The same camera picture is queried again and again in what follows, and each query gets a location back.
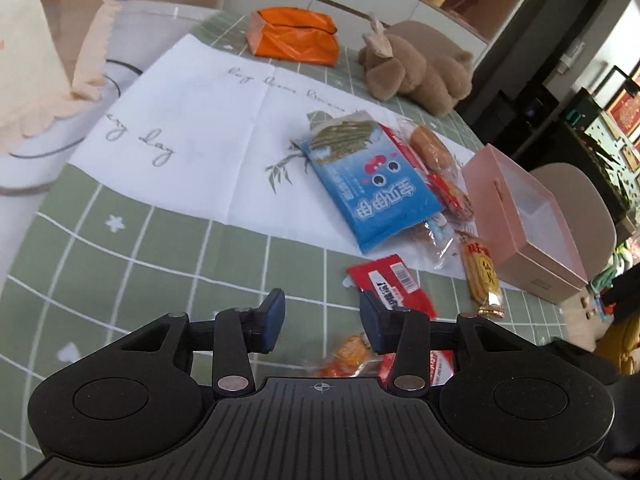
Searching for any yellow rice cracker packet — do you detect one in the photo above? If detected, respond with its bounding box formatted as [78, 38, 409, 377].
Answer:
[458, 232, 506, 318]

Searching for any round bread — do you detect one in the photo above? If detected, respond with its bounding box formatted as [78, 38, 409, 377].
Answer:
[398, 117, 460, 180]

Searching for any pink cardboard box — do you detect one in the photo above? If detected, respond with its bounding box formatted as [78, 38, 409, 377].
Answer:
[462, 144, 587, 304]

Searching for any orange paper bag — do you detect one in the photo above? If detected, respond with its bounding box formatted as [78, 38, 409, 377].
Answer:
[246, 6, 340, 66]

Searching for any red spicy strip packet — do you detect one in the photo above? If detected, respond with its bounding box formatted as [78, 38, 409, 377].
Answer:
[347, 255, 454, 386]

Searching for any white printed paper mat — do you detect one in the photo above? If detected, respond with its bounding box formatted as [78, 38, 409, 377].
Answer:
[67, 32, 516, 292]

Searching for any blue seaweed snack bag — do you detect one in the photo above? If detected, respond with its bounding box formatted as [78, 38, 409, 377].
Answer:
[298, 110, 442, 252]

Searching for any small orange candy packet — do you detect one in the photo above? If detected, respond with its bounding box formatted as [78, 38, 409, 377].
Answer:
[314, 333, 382, 378]

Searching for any brown plush teddy bear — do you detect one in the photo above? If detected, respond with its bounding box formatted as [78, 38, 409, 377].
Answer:
[358, 16, 473, 116]

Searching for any cream scalloped paper bag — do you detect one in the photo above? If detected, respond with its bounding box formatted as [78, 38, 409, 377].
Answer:
[1, 0, 119, 155]

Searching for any beige dining chair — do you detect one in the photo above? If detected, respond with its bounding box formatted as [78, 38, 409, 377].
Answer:
[532, 162, 616, 281]

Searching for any red green candy packet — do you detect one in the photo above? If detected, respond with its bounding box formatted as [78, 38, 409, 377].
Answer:
[383, 127, 474, 222]

